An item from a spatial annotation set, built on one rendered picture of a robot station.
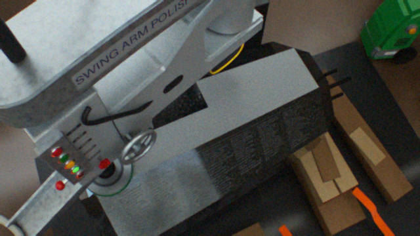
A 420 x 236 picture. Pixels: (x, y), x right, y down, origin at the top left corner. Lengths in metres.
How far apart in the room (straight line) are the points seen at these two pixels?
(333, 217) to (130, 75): 1.58
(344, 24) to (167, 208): 2.03
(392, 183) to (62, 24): 2.14
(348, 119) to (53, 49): 2.06
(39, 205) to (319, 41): 2.20
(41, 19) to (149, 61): 0.37
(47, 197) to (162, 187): 0.47
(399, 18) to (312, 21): 0.70
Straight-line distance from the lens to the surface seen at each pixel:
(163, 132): 1.69
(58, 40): 0.91
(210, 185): 1.76
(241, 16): 1.33
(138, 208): 1.72
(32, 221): 1.63
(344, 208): 2.42
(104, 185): 1.64
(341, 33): 3.10
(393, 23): 2.77
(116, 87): 1.16
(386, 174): 2.59
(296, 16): 3.09
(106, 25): 0.90
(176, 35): 1.14
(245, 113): 1.72
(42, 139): 0.99
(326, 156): 2.35
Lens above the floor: 2.37
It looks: 66 degrees down
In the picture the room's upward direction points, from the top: 1 degrees clockwise
